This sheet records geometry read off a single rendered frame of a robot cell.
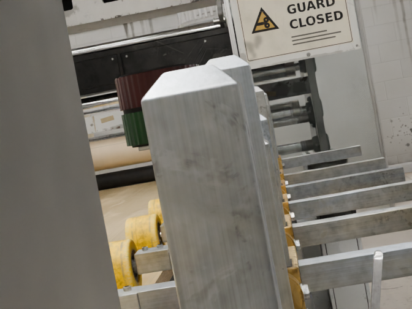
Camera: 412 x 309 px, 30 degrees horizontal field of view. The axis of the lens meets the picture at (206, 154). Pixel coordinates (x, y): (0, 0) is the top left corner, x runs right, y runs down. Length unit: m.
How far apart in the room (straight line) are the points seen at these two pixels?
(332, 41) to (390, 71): 6.46
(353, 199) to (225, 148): 1.06
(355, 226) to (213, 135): 0.82
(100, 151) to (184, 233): 2.90
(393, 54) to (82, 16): 6.46
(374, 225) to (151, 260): 0.31
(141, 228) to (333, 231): 0.39
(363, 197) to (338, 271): 0.51
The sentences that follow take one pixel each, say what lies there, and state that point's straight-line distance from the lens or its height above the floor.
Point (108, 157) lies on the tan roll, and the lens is 3.16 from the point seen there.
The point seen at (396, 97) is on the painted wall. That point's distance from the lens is 9.51.
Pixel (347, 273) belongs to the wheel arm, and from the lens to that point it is 0.83.
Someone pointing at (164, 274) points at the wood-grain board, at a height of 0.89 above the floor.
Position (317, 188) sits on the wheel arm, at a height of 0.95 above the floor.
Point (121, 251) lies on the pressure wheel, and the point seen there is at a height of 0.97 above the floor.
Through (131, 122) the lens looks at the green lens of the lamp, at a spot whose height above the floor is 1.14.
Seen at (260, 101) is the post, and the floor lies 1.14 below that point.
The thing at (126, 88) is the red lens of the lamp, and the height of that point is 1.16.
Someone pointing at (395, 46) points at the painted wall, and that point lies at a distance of 9.53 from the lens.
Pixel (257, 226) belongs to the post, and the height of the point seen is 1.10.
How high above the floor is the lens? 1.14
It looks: 3 degrees down
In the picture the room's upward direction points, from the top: 10 degrees counter-clockwise
